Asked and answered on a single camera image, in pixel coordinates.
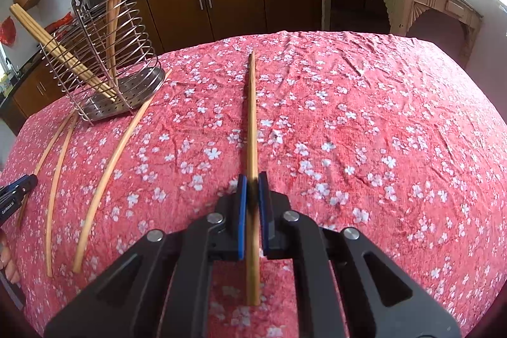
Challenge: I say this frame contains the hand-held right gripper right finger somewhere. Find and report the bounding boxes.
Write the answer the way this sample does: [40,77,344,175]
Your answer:
[257,172,462,338]

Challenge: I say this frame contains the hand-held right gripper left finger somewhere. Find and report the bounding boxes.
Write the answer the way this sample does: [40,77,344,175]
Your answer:
[44,175,248,338]

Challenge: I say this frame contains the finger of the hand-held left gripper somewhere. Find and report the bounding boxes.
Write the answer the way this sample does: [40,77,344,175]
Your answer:
[0,174,39,204]

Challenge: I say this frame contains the metal wire utensil holder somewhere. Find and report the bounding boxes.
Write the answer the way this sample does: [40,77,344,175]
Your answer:
[37,0,166,124]

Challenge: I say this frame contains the person's left hand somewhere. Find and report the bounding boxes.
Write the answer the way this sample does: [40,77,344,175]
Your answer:
[0,233,20,283]

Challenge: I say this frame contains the red floral tablecloth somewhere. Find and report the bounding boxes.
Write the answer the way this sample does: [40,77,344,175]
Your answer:
[0,30,507,338]

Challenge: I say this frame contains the hanging red plastic bag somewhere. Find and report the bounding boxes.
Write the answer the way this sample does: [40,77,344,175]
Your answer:
[0,16,16,46]

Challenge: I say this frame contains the red bag on counter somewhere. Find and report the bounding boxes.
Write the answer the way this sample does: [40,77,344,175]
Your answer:
[48,12,74,34]

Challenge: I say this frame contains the brown wooden lower cabinets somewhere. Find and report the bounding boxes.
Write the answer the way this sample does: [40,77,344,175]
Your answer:
[0,0,323,133]

